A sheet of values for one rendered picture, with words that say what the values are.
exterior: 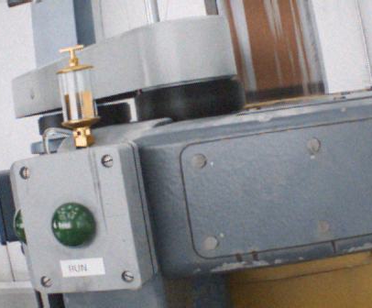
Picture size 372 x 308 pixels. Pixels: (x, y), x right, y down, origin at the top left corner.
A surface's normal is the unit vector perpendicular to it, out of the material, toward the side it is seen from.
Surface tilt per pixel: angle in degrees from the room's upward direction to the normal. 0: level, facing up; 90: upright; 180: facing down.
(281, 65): 90
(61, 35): 90
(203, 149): 90
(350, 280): 90
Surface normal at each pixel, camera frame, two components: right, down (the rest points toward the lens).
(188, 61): 0.07, 0.04
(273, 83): -0.20, 0.08
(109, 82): -0.88, 0.16
